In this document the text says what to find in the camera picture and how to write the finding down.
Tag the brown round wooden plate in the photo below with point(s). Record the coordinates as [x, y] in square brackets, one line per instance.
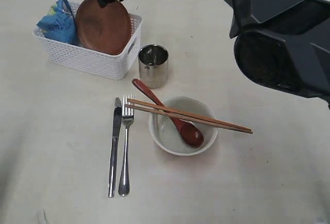
[104, 29]

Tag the stainless steel cup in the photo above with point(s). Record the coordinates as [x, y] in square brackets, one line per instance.
[153, 65]

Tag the wooden chopstick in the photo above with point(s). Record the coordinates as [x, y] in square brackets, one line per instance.
[187, 118]
[179, 112]

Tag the silver table knife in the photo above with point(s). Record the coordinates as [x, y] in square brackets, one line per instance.
[116, 126]

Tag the silver fork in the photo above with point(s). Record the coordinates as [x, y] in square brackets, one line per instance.
[127, 121]

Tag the clear glass bowl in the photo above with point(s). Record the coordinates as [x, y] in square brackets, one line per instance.
[166, 136]

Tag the reddish brown wooden spoon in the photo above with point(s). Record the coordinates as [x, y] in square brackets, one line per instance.
[188, 132]

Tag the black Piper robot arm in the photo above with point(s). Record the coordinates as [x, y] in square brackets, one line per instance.
[283, 44]

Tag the blue snack packet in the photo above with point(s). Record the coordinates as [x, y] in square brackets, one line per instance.
[59, 23]

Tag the white perforated plastic basket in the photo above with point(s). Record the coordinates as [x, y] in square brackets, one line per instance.
[94, 62]

